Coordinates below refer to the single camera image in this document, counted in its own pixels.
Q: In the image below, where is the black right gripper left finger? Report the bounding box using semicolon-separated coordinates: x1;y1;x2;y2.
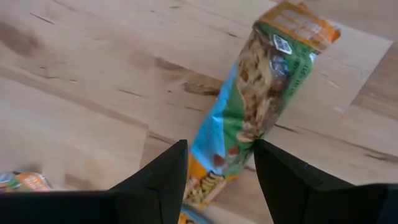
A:
0;139;189;224

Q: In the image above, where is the orange blue green granola bar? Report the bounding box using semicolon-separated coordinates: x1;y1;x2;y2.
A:
182;0;342;213

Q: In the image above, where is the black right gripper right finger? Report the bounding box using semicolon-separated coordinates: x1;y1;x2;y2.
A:
252;139;398;224

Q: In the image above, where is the orange chewy granola bar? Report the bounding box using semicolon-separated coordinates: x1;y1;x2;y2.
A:
0;171;53;192

